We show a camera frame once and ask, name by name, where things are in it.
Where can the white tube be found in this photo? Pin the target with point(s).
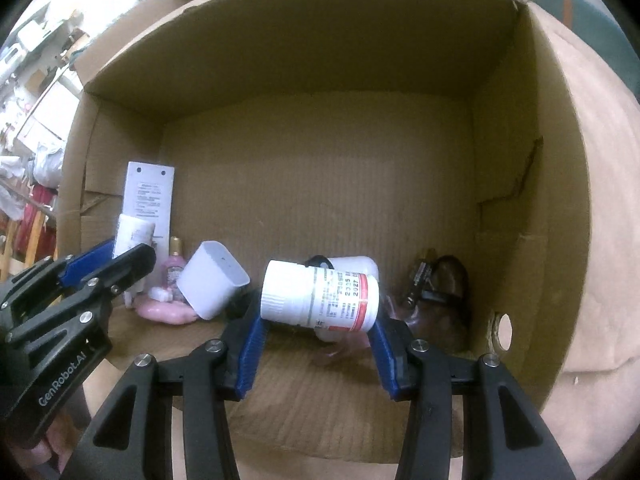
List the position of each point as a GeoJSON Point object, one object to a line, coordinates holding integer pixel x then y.
{"type": "Point", "coordinates": [132, 232]}

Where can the cluttered kitchen counter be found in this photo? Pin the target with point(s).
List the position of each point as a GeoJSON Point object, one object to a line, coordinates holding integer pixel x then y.
{"type": "Point", "coordinates": [45, 75]}

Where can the teal panel with orange stripe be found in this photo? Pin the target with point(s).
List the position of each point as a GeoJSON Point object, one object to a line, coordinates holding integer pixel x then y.
{"type": "Point", "coordinates": [575, 0]}

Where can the white rectangular device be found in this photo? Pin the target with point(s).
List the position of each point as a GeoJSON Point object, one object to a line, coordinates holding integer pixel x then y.
{"type": "Point", "coordinates": [150, 190]}

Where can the wooden railing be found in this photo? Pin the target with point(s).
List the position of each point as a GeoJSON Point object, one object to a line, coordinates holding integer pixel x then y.
{"type": "Point", "coordinates": [20, 240]}

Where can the red cloth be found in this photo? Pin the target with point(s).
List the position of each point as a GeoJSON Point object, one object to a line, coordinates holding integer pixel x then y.
{"type": "Point", "coordinates": [37, 215]}

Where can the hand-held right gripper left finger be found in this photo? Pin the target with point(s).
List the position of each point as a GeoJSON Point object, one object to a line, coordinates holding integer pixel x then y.
{"type": "Point", "coordinates": [250, 355]}

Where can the dark brown glossy object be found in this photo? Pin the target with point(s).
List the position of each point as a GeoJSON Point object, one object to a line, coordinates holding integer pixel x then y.
{"type": "Point", "coordinates": [440, 315]}

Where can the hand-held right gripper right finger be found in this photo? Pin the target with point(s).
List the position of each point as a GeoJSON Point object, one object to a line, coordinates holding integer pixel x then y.
{"type": "Point", "coordinates": [392, 360]}

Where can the pink bottle with gold cap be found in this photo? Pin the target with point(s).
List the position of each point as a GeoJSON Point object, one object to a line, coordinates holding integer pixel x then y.
{"type": "Point", "coordinates": [174, 270]}

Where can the white clothes on railing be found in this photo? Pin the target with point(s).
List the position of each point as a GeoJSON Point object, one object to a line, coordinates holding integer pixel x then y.
{"type": "Point", "coordinates": [40, 165]}

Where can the white pill bottle red label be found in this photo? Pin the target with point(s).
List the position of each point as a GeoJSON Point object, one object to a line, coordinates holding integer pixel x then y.
{"type": "Point", "coordinates": [320, 295]}

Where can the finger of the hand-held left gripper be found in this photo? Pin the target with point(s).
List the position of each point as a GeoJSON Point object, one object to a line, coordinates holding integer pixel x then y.
{"type": "Point", "coordinates": [132, 265]}
{"type": "Point", "coordinates": [90, 260]}

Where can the white square cup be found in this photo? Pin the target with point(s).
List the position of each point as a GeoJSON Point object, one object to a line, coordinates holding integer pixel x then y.
{"type": "Point", "coordinates": [210, 280]}

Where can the brown cardboard box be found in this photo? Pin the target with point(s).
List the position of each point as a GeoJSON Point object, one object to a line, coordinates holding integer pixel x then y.
{"type": "Point", "coordinates": [325, 160]}

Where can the person's left hand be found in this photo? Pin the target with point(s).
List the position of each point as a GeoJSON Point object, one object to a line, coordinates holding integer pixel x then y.
{"type": "Point", "coordinates": [47, 455]}

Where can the pink rounded object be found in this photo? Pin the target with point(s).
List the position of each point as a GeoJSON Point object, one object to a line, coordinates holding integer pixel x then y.
{"type": "Point", "coordinates": [165, 314]}

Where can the small white cap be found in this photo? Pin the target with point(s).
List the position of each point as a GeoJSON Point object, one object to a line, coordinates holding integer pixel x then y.
{"type": "Point", "coordinates": [160, 294]}

